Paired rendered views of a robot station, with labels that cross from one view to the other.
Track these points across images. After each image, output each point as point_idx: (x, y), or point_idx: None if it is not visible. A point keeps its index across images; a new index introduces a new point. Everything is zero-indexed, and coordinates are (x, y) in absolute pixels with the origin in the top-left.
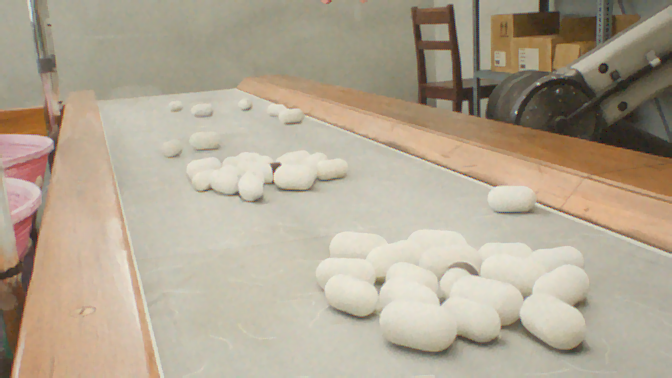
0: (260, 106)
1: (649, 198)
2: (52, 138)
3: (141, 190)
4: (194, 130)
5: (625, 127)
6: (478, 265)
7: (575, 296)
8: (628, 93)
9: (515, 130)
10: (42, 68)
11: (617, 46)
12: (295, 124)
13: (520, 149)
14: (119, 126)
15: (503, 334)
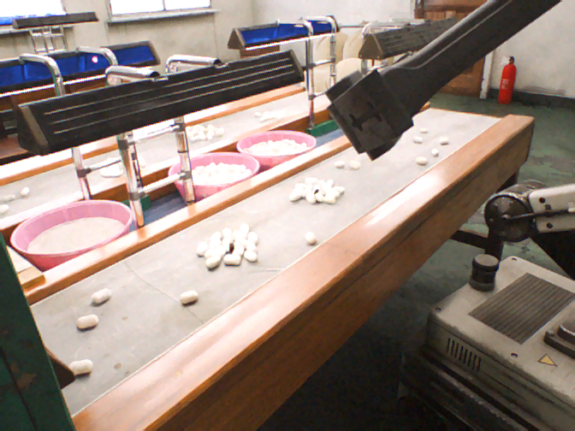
0: (456, 143)
1: (304, 256)
2: None
3: (292, 181)
4: (387, 152)
5: (573, 238)
6: (243, 246)
7: (228, 262)
8: (554, 220)
9: (400, 215)
10: None
11: (554, 191)
12: (419, 165)
13: (360, 223)
14: None
15: None
